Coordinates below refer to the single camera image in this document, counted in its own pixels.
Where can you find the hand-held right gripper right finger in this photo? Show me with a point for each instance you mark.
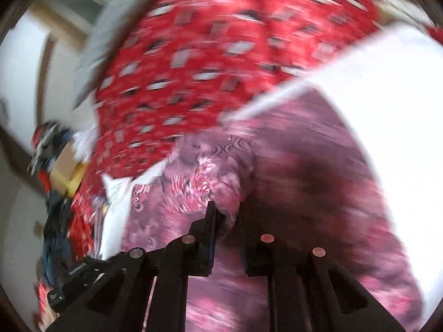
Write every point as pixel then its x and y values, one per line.
pixel 246 238

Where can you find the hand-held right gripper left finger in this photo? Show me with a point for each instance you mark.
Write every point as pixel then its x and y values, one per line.
pixel 207 228

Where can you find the purple floral cloth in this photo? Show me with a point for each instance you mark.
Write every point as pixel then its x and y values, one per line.
pixel 294 179

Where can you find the pile of mixed clothes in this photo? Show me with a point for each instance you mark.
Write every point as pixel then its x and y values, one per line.
pixel 46 141

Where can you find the dark clothing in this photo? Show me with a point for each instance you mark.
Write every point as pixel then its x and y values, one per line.
pixel 57 228

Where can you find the brown cardboard box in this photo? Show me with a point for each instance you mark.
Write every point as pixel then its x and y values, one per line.
pixel 64 162

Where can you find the white plastic bag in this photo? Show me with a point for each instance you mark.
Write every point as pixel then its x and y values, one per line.
pixel 84 143

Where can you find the red printed bedsheet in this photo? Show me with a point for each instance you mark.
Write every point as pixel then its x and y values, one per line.
pixel 214 58

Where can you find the white quilted mattress pad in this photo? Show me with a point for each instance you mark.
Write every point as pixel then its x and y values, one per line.
pixel 391 86

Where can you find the grey board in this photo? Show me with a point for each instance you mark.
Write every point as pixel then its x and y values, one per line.
pixel 103 34

